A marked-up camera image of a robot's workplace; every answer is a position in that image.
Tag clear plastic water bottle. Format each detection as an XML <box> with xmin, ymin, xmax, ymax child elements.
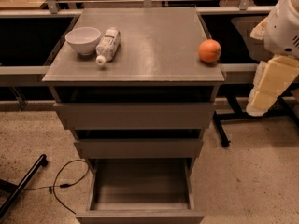
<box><xmin>95</xmin><ymin>27</ymin><xmax>121</xmax><ymax>67</ymax></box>

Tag grey chair seat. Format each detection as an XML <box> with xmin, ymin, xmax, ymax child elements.
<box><xmin>231</xmin><ymin>16</ymin><xmax>273</xmax><ymax>62</ymax></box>

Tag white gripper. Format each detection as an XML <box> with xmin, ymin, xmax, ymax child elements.
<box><xmin>246</xmin><ymin>3</ymin><xmax>299</xmax><ymax>117</ymax></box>

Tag black table frame right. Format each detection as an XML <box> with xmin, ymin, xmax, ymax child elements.
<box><xmin>213</xmin><ymin>94</ymin><xmax>299</xmax><ymax>147</ymax></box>

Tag grey drawer cabinet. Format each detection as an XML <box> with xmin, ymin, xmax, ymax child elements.
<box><xmin>41</xmin><ymin>7</ymin><xmax>226</xmax><ymax>161</ymax></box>

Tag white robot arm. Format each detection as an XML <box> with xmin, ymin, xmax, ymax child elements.
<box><xmin>246</xmin><ymin>0</ymin><xmax>299</xmax><ymax>117</ymax></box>

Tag grey top drawer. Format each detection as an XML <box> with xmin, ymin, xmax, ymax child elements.
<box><xmin>54</xmin><ymin>103</ymin><xmax>216</xmax><ymax>130</ymax></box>

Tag metal railing frame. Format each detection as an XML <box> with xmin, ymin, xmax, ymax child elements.
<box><xmin>0</xmin><ymin>0</ymin><xmax>299</xmax><ymax>112</ymax></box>

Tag orange fruit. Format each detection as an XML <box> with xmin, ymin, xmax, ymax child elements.
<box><xmin>198</xmin><ymin>39</ymin><xmax>221</xmax><ymax>63</ymax></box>

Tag grey open bottom drawer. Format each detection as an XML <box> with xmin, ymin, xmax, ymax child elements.
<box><xmin>76</xmin><ymin>159</ymin><xmax>204</xmax><ymax>224</ymax></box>

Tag white ceramic bowl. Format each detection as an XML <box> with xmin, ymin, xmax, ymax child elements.
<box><xmin>65</xmin><ymin>27</ymin><xmax>101</xmax><ymax>55</ymax></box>

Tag black stand leg left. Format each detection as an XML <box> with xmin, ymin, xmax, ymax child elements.
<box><xmin>0</xmin><ymin>154</ymin><xmax>48</xmax><ymax>219</ymax></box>

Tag grey middle drawer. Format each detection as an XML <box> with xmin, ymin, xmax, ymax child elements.
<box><xmin>74</xmin><ymin>139</ymin><xmax>203</xmax><ymax>159</ymax></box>

